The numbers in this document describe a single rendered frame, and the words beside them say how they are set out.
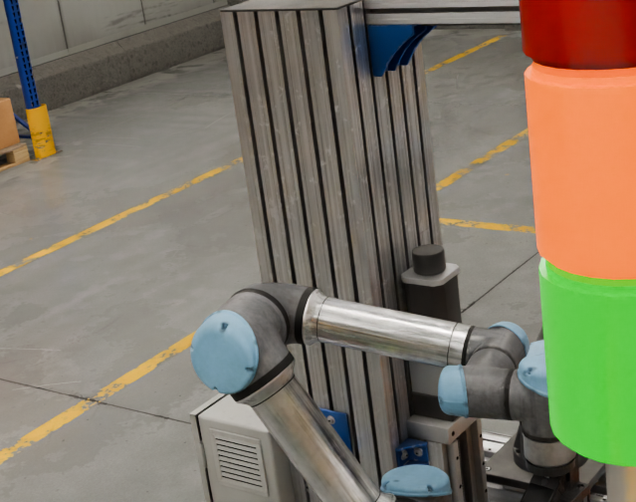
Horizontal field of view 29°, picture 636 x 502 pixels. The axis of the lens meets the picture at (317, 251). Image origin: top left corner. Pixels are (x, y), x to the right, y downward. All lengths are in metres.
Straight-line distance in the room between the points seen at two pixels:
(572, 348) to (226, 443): 2.17
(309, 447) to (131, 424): 3.42
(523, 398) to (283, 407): 0.38
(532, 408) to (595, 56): 1.51
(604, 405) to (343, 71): 1.74
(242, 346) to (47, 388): 4.01
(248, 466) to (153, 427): 2.82
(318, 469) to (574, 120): 1.68
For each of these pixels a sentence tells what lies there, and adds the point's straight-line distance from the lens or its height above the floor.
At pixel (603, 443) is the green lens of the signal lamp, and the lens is 0.35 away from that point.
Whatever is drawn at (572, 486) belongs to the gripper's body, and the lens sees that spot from 1.93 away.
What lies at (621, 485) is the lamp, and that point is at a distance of 0.38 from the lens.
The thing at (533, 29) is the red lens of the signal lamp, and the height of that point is 2.28.
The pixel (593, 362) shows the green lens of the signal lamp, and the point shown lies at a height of 2.19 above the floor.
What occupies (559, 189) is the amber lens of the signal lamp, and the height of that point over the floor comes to 2.24.
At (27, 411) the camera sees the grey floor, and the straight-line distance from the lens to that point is 5.69.
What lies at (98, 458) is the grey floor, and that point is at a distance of 5.15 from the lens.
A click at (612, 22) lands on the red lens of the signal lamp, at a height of 2.28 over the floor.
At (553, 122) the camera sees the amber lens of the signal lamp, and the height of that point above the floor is 2.26.
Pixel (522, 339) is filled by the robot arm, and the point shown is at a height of 1.52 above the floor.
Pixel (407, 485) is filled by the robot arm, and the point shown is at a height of 1.27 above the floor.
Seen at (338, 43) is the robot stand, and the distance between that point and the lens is 2.06.
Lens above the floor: 2.34
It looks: 20 degrees down
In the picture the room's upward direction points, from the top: 8 degrees counter-clockwise
